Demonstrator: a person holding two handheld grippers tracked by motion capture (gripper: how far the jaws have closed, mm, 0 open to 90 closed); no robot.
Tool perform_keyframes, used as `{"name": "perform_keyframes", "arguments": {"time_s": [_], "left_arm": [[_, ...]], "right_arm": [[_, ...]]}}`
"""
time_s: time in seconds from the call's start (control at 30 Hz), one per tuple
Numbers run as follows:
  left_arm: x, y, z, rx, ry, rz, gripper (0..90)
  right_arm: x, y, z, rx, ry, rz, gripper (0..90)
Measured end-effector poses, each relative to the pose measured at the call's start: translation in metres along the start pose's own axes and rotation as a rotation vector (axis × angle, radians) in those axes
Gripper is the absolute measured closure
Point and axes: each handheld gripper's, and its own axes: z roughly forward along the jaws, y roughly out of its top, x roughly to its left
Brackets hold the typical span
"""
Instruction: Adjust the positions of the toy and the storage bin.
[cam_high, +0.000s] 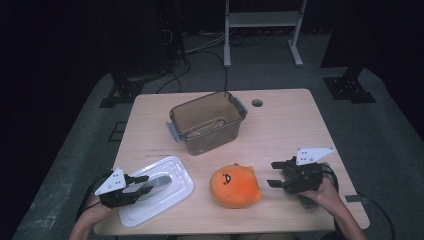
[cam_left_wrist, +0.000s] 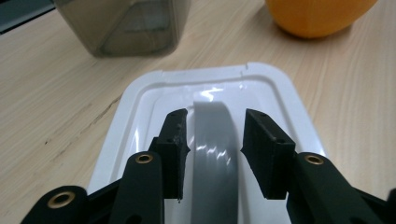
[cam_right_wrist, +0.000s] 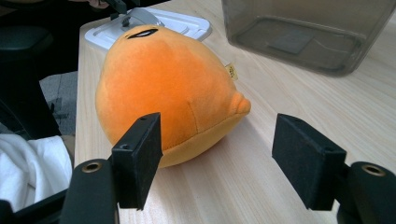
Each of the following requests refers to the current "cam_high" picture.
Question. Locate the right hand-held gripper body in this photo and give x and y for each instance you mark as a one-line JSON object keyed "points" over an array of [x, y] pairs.
{"points": [[303, 178]]}

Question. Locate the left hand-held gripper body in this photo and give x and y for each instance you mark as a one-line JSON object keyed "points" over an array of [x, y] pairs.
{"points": [[115, 196]]}

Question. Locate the white container lid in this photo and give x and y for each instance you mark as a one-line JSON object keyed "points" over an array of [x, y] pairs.
{"points": [[173, 196]]}

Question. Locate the orange plush toy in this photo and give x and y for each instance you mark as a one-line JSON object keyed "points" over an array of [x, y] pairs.
{"points": [[235, 188]]}

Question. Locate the person's left hand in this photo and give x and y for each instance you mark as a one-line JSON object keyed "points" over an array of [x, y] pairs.
{"points": [[93, 211]]}

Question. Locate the person's right hand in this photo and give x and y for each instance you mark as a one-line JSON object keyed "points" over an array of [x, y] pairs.
{"points": [[328, 198]]}

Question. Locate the black stand base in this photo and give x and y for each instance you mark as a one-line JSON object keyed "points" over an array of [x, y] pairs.
{"points": [[348, 88], [125, 90]]}

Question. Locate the black floor bracket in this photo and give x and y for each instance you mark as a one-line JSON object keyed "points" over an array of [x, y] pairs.
{"points": [[116, 132]]}

